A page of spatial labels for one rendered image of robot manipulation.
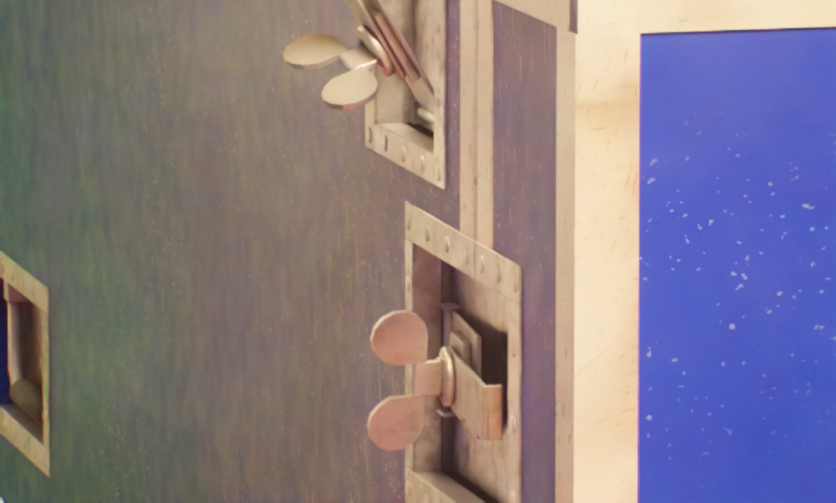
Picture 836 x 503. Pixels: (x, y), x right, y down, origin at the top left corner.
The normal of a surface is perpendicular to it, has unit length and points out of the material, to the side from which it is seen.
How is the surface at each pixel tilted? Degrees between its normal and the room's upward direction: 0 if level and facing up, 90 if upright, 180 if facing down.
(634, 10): 90
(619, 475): 90
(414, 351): 105
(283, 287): 90
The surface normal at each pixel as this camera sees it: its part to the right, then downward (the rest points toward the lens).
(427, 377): 0.29, 0.40
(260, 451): -0.97, 0.04
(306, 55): -0.19, -0.81
